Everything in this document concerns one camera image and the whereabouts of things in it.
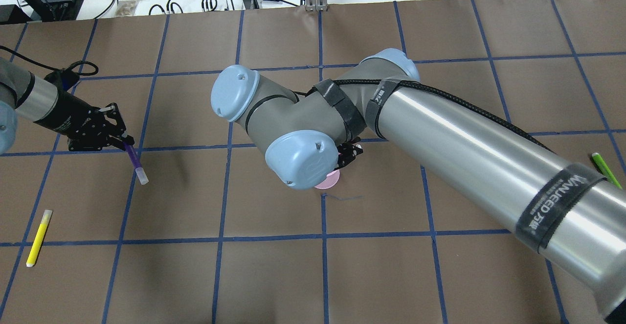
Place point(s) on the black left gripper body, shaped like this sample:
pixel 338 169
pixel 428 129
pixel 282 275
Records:
pixel 67 113

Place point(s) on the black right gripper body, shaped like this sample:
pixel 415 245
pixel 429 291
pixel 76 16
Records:
pixel 350 154

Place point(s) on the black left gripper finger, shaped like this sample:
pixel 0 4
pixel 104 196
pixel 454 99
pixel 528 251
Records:
pixel 117 142
pixel 114 123

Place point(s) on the purple marker pen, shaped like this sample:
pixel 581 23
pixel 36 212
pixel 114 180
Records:
pixel 138 168

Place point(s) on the pink translucent cup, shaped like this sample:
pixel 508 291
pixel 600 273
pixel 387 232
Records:
pixel 330 181

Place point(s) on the yellow highlighter pen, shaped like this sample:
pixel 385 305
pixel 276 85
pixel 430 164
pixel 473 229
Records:
pixel 39 239

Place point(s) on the brown paper table mat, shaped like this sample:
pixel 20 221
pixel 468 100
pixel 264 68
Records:
pixel 214 237

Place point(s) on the green highlighter pen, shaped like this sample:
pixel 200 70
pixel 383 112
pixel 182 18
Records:
pixel 605 170

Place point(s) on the black camera stand base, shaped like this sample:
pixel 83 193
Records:
pixel 63 10

